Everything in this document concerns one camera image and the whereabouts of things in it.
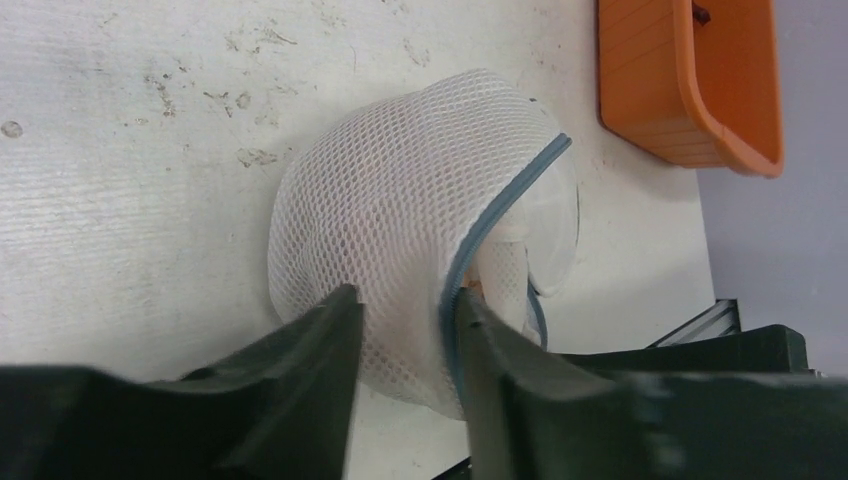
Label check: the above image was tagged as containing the orange plastic bin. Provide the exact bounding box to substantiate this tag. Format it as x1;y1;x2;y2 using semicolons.
596;0;784;178

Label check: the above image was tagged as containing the blue-trimmed mesh laundry bag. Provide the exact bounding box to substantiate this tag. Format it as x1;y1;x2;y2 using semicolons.
267;69;580;420

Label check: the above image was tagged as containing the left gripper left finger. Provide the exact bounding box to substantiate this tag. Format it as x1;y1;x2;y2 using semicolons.
1;285;364;479

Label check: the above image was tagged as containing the beige lace bra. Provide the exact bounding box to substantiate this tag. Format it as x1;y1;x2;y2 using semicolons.
463;267;485;299

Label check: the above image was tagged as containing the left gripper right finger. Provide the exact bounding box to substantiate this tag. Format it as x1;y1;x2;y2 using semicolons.
454;288;848;480

